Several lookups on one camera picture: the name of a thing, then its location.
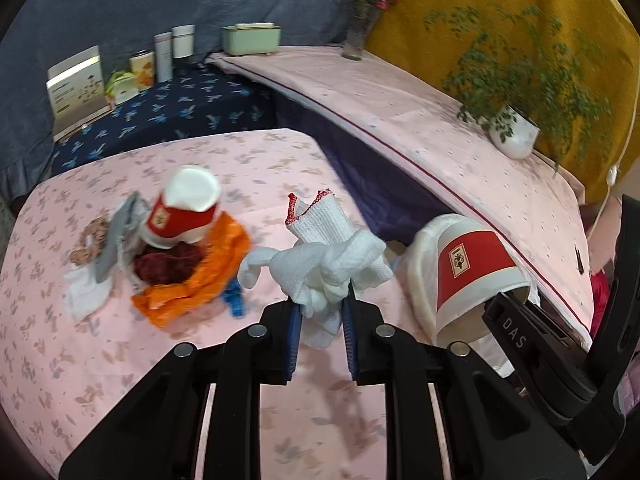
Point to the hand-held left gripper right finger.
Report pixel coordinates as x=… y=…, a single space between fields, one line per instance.
x=350 y=340

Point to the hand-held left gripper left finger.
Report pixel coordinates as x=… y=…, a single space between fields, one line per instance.
x=294 y=340

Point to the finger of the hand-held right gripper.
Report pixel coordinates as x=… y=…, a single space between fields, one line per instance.
x=560 y=327
x=520 y=345

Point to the blue plastic piece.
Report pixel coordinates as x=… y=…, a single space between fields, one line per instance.
x=235 y=300

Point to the white knit glove red trim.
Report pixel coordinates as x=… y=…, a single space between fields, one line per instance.
x=325 y=255

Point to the red and white paper cup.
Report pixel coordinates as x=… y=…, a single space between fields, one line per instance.
x=175 y=220
x=470 y=270

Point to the white lined trash bin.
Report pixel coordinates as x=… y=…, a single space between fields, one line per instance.
x=425 y=280

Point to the orange cloth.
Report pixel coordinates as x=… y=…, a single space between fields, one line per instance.
x=220 y=265

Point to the maroon velvet scrunchie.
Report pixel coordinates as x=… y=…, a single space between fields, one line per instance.
x=160 y=265

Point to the grey cloth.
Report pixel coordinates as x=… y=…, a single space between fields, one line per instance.
x=117 y=240

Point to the white tissue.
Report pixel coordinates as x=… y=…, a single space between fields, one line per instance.
x=85 y=295

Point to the dark purple cloth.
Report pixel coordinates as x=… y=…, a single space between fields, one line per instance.
x=370 y=180

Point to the white plant pot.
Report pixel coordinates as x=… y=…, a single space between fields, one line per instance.
x=517 y=135

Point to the pale pink cloth red stripe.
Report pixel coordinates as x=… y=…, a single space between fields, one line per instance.
x=400 y=125

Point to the green leafy plant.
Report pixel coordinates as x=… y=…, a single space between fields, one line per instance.
x=540 y=70

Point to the dark blue floral cloth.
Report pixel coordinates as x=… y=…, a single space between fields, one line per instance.
x=190 y=105

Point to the glass vase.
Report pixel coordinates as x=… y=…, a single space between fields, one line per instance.
x=356 y=40

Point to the mint green tissue box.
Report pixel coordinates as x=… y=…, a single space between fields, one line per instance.
x=250 y=40

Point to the yellow-green snack packet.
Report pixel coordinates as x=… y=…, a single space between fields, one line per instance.
x=121 y=87

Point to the orange printed tin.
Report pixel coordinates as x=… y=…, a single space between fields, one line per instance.
x=141 y=72

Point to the tall white bottle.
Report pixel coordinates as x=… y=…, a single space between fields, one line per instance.
x=163 y=57

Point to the white lidded jar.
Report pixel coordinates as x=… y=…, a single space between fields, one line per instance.
x=183 y=42

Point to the open white cardboard box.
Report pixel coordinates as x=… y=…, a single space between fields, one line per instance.
x=75 y=92

